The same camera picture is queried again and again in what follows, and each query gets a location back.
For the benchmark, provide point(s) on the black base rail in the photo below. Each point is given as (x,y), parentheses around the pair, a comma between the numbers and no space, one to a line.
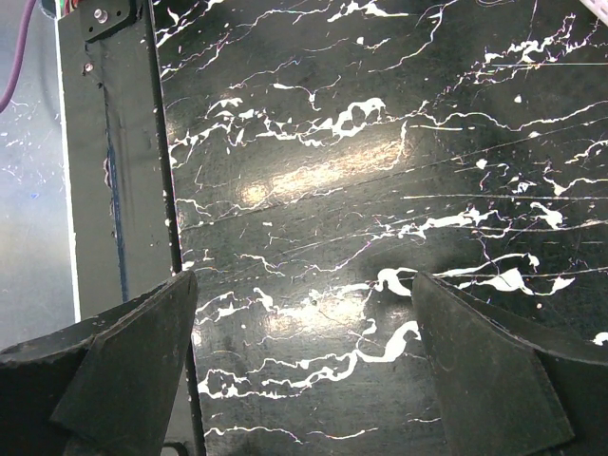
(122,228)

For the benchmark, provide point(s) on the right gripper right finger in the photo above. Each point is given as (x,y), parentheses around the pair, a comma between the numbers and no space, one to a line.
(507,385)

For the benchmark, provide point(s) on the white plastic perforated basket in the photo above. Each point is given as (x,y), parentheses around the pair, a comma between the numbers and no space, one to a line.
(599,8)

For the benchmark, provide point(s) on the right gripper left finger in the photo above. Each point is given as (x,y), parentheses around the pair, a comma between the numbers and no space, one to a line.
(103,386)

